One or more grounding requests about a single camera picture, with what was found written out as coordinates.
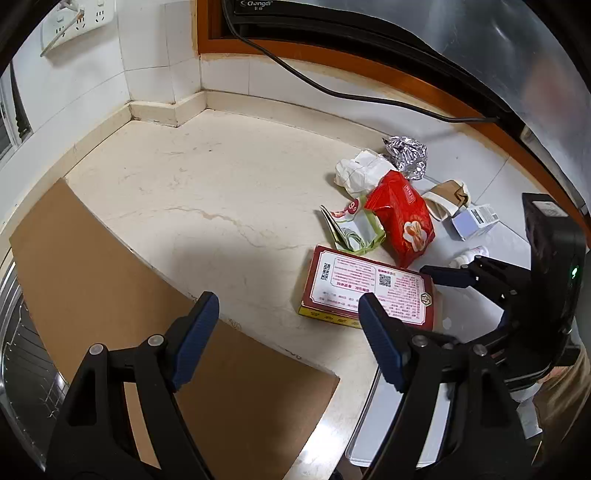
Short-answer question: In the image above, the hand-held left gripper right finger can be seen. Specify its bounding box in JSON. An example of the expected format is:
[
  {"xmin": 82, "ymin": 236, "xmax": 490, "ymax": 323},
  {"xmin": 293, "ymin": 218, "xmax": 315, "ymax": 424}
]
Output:
[{"xmin": 358, "ymin": 293, "xmax": 543, "ymax": 480}]

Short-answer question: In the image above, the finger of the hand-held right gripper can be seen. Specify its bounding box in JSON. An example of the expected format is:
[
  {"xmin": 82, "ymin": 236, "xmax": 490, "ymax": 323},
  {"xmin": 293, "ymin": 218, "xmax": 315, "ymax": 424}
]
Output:
[
  {"xmin": 433, "ymin": 322, "xmax": 514, "ymax": 364},
  {"xmin": 420, "ymin": 256, "xmax": 533, "ymax": 304}
]

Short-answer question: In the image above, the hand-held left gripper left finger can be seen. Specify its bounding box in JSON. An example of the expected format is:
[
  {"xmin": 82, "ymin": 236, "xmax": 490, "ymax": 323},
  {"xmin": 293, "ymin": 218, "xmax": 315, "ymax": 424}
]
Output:
[{"xmin": 44, "ymin": 291, "xmax": 221, "ymax": 480}]

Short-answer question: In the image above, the small white tube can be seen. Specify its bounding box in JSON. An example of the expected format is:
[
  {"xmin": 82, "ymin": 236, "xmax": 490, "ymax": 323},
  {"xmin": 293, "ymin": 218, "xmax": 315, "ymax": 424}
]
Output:
[{"xmin": 449, "ymin": 246, "xmax": 489, "ymax": 268}]

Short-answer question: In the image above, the red box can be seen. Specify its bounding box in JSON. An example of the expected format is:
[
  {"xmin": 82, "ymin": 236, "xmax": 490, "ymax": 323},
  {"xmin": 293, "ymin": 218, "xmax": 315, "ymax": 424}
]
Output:
[{"xmin": 298, "ymin": 244, "xmax": 435, "ymax": 332}]

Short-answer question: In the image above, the foil ball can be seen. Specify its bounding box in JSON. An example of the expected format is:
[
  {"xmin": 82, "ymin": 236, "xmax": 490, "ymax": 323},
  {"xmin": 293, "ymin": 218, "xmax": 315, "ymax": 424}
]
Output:
[{"xmin": 381, "ymin": 135, "xmax": 429, "ymax": 182}]

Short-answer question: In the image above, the white paper bag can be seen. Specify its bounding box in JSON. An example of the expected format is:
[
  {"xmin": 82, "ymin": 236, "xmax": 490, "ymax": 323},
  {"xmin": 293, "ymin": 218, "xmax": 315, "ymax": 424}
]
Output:
[{"xmin": 333, "ymin": 148, "xmax": 398, "ymax": 195}]

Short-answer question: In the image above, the person's right forearm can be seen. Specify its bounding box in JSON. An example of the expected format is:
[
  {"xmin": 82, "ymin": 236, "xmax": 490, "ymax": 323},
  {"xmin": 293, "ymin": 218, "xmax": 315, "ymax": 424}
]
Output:
[{"xmin": 531, "ymin": 364, "xmax": 591, "ymax": 467}]

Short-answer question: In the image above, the small white blue box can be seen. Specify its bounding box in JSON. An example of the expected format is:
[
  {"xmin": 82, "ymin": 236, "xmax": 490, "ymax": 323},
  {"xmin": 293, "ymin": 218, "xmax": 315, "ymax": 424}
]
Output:
[{"xmin": 451, "ymin": 204, "xmax": 500, "ymax": 241}]

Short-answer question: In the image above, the red snack packet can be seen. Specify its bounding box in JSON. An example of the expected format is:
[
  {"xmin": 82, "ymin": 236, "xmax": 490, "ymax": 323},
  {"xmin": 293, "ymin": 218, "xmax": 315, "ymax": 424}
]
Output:
[{"xmin": 364, "ymin": 170, "xmax": 436, "ymax": 269}]

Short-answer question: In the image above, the flattened beige paper cup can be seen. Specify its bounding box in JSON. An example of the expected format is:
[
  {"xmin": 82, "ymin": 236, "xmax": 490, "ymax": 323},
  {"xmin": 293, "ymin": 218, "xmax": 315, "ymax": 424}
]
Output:
[{"xmin": 422, "ymin": 180, "xmax": 472, "ymax": 223}]

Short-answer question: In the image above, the green white crumpled wrapper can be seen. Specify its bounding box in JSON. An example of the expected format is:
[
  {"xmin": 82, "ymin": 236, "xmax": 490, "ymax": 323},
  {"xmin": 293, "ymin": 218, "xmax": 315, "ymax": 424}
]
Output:
[{"xmin": 320, "ymin": 196, "xmax": 386, "ymax": 256}]

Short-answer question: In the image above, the brown cardboard sheet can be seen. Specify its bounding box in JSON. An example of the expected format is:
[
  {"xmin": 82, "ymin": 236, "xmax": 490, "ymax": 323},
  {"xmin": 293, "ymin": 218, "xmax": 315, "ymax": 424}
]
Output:
[{"xmin": 9, "ymin": 179, "xmax": 340, "ymax": 480}]

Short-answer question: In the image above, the black appliance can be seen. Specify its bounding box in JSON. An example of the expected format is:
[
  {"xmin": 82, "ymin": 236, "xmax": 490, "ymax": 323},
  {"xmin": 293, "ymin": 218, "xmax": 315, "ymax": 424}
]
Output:
[{"xmin": 221, "ymin": 0, "xmax": 522, "ymax": 121}]

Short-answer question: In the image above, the window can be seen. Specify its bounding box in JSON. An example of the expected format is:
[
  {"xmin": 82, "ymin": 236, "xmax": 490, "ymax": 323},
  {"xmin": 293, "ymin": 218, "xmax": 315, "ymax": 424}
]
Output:
[{"xmin": 0, "ymin": 65, "xmax": 34, "ymax": 162}]

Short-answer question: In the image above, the metal wire rack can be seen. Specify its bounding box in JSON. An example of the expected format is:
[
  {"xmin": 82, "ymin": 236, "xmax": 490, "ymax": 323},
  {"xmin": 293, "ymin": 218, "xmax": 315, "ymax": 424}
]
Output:
[{"xmin": 0, "ymin": 249, "xmax": 70, "ymax": 462}]

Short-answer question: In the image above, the black power cable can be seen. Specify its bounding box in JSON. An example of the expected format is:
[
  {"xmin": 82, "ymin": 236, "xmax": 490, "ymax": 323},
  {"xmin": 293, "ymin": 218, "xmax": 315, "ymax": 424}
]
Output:
[{"xmin": 224, "ymin": 9, "xmax": 499, "ymax": 124}]

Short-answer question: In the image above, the white cable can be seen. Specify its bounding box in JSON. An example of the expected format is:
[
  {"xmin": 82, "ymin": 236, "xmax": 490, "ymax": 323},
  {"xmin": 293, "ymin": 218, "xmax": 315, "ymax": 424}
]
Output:
[{"xmin": 39, "ymin": 0, "xmax": 86, "ymax": 58}]

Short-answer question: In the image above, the white wall socket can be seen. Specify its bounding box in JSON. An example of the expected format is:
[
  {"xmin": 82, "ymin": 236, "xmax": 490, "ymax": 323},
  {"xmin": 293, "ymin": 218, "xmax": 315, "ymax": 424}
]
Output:
[{"xmin": 41, "ymin": 0, "xmax": 116, "ymax": 52}]

